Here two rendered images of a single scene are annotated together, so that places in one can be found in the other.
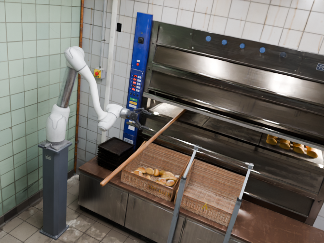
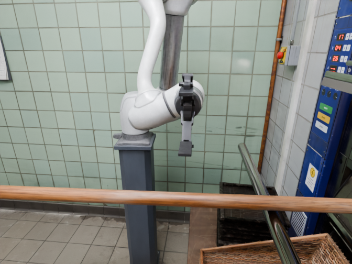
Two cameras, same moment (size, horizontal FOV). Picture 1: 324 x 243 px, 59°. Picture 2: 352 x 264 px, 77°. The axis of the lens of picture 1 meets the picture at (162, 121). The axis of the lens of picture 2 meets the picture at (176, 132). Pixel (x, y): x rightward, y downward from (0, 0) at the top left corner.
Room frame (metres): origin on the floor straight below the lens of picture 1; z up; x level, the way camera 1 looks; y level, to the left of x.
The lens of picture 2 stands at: (2.11, -0.33, 1.50)
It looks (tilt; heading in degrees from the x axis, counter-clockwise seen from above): 21 degrees down; 75
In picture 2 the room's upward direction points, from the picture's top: straight up
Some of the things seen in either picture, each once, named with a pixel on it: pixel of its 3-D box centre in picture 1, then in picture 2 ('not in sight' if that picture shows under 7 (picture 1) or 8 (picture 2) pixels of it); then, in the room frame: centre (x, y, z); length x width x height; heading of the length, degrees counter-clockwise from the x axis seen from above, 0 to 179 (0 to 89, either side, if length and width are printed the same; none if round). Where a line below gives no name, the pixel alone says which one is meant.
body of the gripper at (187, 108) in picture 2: (132, 115); (187, 107); (2.30, 0.26, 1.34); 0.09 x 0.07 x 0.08; 70
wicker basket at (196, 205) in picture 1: (211, 190); not in sight; (2.29, -0.57, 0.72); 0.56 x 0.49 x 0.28; 70
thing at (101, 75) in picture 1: (99, 73); (289, 55); (3.04, 0.76, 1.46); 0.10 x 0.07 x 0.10; 69
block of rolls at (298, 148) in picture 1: (292, 137); not in sight; (2.76, -1.36, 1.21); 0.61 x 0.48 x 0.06; 159
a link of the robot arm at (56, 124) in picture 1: (56, 126); (135, 111); (2.20, 0.89, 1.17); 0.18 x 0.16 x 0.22; 15
